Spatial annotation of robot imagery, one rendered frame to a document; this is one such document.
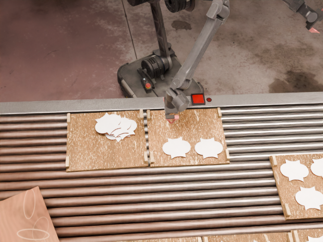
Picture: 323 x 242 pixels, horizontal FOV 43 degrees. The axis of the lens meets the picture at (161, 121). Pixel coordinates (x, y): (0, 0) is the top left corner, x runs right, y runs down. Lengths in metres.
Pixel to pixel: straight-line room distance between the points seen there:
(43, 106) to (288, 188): 1.38
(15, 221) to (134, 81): 1.74
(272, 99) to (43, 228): 1.44
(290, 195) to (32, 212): 1.22
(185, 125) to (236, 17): 2.29
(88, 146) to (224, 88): 1.80
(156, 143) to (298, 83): 2.03
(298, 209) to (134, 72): 1.82
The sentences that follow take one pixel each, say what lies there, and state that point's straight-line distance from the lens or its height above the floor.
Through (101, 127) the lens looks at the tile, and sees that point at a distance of 2.19.
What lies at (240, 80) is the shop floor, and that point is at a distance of 3.78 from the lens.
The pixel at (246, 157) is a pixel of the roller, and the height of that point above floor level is 0.92.
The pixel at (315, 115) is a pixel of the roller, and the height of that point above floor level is 0.92.
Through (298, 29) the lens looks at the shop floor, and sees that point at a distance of 4.43.
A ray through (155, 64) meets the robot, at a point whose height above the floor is 0.41.
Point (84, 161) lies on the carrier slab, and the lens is 2.14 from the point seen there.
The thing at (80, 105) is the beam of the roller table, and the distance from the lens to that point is 2.36.
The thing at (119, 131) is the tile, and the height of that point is 0.97.
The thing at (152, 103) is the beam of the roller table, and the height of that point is 0.91.
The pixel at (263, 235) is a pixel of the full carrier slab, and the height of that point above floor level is 0.94.
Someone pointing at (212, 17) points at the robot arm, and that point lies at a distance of 1.93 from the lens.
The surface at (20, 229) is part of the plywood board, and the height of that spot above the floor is 1.04.
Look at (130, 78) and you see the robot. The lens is 3.35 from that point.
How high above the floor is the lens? 2.79
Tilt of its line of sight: 55 degrees down
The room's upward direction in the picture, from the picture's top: 5 degrees clockwise
